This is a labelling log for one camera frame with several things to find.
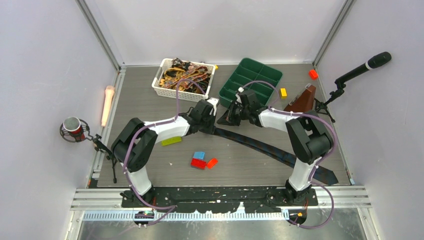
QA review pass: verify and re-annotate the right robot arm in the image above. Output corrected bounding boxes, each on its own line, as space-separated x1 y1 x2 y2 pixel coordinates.
217 90 334 205

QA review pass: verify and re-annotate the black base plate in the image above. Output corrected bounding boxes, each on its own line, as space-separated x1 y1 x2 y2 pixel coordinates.
120 186 319 215

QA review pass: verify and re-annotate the green divided tray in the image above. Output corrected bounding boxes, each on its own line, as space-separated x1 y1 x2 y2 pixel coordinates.
218 57 284 108

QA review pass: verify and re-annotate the peach cylinder handle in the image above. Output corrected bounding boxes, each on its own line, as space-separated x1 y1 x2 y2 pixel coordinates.
101 85 115 127

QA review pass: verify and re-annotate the yellow block near tray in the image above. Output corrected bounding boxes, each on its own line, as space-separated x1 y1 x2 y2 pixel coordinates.
280 88 288 99

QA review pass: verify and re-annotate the black tripod left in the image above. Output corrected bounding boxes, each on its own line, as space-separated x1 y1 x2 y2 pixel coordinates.
91 134 118 184

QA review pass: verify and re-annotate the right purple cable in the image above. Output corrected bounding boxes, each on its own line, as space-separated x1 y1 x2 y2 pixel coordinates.
241 80 339 231

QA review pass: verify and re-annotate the navy brown striped tie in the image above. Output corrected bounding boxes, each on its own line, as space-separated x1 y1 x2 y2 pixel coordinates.
212 127 339 186

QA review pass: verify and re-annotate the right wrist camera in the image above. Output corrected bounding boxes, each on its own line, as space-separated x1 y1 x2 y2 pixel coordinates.
235 87 248 105

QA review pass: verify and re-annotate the white perforated basket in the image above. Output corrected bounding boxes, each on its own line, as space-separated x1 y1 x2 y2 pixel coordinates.
151 58 217 102

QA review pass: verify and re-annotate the black microphone tripod right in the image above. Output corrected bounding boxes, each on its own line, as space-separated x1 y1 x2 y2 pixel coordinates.
314 83 346 123

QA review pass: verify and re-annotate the black handheld microphone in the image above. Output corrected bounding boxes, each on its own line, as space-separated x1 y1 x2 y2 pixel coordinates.
334 51 392 90

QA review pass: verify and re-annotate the red block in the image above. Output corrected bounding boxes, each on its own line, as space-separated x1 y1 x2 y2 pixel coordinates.
190 158 208 170

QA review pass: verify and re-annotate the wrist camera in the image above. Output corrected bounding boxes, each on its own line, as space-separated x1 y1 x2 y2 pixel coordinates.
235 87 248 105
207 97 220 116

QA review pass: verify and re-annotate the pile of patterned ties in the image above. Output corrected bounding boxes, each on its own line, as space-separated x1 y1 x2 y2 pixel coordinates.
158 58 212 94

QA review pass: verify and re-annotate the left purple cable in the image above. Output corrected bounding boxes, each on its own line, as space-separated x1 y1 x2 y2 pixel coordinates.
121 78 208 227

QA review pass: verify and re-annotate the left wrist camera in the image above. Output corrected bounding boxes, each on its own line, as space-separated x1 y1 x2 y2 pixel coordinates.
207 97 220 116

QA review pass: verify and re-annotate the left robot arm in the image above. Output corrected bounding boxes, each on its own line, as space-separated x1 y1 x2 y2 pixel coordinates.
111 97 219 207

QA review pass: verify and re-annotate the orange block in corner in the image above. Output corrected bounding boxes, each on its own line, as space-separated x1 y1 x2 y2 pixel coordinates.
308 69 319 80

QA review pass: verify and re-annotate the blue block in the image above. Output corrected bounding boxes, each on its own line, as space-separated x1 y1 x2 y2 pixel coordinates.
193 151 205 160

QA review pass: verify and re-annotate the red silver studio microphone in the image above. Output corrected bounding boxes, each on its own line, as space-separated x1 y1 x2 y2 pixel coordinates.
59 116 94 143

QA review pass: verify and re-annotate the purple cable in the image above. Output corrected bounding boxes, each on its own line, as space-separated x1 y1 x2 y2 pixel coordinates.
121 78 208 227
241 80 339 231

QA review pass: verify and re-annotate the lime green flat block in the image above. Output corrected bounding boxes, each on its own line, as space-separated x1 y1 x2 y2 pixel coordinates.
161 136 182 147

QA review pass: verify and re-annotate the orange-red small block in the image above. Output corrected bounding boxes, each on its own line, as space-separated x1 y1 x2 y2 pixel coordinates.
206 158 219 169

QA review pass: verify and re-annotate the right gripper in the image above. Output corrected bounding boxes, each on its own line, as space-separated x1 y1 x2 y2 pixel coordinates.
217 100 250 127

